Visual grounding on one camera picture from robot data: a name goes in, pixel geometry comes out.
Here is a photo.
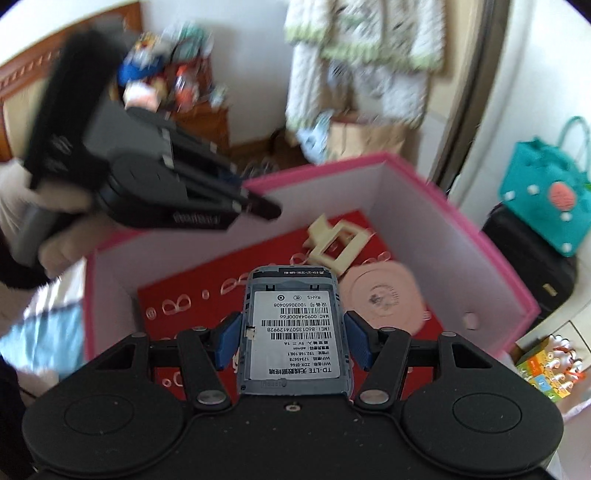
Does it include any cluttered wooden nightstand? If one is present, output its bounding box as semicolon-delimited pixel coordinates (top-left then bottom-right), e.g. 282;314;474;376
1;27;229;162

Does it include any beige hair claw clip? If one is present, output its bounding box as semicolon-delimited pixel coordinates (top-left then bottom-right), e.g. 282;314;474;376
304;215;373;277

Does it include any teal felt tote bag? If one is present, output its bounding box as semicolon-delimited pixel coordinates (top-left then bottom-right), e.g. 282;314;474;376
498;116;590;257

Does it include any white fluffy robe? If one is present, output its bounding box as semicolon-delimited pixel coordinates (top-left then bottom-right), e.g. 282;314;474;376
283;1;446;131

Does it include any colourful drink bottle pack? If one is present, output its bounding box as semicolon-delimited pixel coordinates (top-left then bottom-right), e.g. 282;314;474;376
516;335;585;403

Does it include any black clothes rack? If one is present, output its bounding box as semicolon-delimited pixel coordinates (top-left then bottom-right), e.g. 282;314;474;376
431;1;511;195

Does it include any brown paper bag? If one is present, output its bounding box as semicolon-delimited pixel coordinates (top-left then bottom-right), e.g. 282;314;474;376
325;112;414;162

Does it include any black suitcase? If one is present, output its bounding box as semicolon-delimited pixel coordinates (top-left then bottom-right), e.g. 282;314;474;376
482;204;578;327

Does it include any pink cardboard box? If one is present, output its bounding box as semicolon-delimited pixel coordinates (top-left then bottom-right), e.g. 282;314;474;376
83;153;539;358

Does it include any white gloved left hand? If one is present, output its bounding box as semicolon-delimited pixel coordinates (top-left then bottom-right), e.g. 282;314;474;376
1;159;117;290

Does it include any pink square compact case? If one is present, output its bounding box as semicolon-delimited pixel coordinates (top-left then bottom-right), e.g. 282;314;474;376
339;261;425;335

